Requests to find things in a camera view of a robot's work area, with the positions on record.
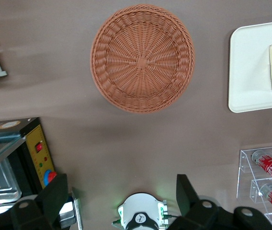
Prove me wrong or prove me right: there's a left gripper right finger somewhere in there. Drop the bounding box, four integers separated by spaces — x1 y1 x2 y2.
169 174 272 230

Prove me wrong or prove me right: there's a round brown wicker basket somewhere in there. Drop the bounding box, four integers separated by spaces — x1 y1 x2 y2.
90 4 196 114

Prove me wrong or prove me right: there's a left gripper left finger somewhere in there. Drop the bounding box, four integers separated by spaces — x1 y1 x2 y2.
0 173 69 230

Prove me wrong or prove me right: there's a cream rectangular plastic tray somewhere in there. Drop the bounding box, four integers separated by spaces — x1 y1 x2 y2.
227 19 272 114

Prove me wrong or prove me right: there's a black food warmer cabinet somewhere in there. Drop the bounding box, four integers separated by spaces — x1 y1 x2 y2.
0 116 58 209

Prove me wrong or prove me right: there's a clear acrylic bottle rack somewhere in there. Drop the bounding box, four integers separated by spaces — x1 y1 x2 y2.
236 145 272 225

